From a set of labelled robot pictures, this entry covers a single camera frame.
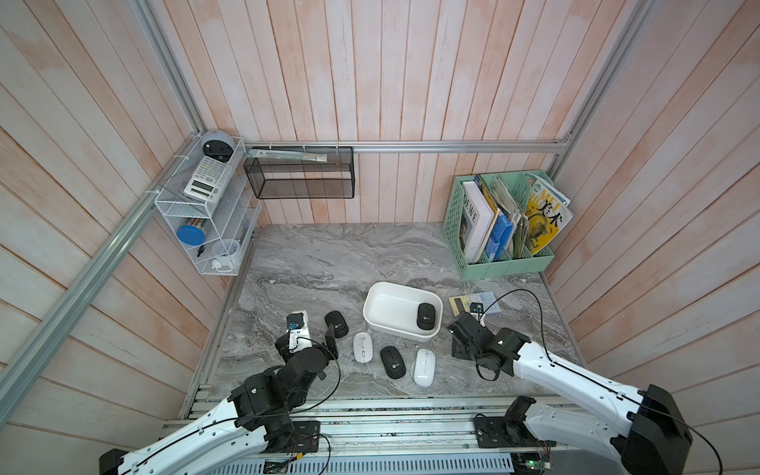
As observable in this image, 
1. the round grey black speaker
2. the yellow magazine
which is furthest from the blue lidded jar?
the yellow magazine

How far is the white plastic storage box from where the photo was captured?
912 millimetres

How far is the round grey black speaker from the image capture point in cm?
81

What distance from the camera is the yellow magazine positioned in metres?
0.97
